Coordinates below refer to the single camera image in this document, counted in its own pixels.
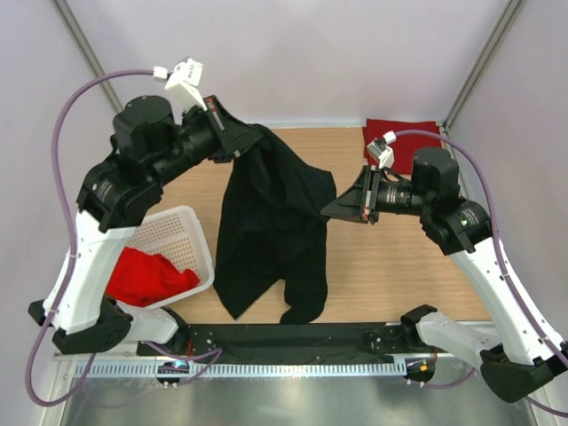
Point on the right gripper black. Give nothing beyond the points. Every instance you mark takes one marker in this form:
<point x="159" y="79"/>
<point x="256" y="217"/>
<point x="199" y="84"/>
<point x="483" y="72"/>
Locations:
<point x="359" y="202"/>

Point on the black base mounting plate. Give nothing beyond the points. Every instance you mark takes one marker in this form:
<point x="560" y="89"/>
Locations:
<point x="296" y="345"/>

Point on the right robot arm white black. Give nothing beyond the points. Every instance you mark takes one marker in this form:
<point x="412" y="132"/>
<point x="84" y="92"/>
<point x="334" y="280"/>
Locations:
<point x="462" y="230"/>

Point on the black t shirt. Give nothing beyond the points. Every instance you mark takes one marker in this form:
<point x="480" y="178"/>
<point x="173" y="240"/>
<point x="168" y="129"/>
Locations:
<point x="271" y="228"/>

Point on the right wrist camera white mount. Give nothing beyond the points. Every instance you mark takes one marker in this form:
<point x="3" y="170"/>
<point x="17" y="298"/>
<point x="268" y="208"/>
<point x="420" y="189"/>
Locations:
<point x="380" y="150"/>

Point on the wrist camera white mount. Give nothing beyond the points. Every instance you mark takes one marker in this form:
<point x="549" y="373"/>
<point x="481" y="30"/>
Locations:
<point x="181" y="83"/>
<point x="380" y="150"/>

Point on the bright red t shirt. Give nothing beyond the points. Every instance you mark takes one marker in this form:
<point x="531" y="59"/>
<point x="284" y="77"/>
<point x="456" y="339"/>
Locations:
<point x="140" y="279"/>

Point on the folded dark red t shirt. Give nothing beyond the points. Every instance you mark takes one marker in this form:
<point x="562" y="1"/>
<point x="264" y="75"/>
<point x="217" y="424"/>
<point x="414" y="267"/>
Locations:
<point x="403" y="148"/>

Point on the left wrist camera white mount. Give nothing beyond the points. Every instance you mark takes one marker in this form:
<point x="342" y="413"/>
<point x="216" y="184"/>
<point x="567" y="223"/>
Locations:
<point x="181" y="83"/>

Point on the aluminium frame rail front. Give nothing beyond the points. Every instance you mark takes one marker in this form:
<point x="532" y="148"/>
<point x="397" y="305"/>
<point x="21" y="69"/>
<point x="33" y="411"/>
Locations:
<point x="509" y="342"/>

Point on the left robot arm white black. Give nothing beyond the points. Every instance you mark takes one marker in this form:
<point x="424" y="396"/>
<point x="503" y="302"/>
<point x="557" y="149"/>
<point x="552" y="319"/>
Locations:
<point x="150" y="150"/>

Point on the white plastic laundry basket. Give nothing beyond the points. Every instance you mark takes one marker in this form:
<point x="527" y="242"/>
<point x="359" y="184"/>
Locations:
<point x="177" y="235"/>

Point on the white slotted cable duct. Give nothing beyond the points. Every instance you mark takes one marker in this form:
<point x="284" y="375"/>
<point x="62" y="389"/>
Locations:
<point x="161" y="368"/>

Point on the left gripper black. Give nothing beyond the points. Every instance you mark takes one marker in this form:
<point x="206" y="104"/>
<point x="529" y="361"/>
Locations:
<point x="232" y="135"/>

